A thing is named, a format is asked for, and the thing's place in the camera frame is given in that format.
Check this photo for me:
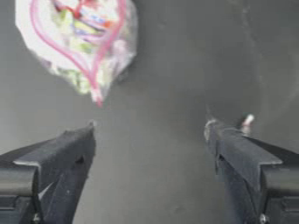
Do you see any candy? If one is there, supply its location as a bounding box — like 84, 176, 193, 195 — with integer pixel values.
237, 113, 257, 137

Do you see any clear bag with pink zip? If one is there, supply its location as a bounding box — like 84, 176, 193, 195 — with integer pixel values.
13, 0, 140, 109

